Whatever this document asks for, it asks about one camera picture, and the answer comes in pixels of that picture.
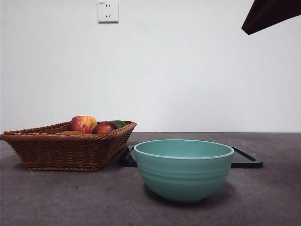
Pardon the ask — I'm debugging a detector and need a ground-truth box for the green fruit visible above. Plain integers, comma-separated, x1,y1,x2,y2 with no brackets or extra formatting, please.
109,120,127,129

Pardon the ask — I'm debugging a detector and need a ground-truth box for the dark red round fruit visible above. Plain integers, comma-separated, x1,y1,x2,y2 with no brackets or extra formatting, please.
92,121,118,134

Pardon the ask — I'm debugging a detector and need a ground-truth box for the brown wicker basket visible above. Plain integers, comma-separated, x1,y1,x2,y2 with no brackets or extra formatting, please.
0,120,137,172

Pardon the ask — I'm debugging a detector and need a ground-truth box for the teal ceramic bowl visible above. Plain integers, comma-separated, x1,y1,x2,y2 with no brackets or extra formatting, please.
133,139,235,204

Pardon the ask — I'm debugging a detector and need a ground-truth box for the black rectangular tray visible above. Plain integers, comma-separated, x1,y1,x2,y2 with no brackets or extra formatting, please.
121,145,264,169

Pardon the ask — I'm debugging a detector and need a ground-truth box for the red and yellow apple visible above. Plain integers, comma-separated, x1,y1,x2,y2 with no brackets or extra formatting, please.
70,115,98,134

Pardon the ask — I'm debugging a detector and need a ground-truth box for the white wall socket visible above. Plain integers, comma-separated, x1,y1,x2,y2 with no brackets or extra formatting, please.
98,0,119,24

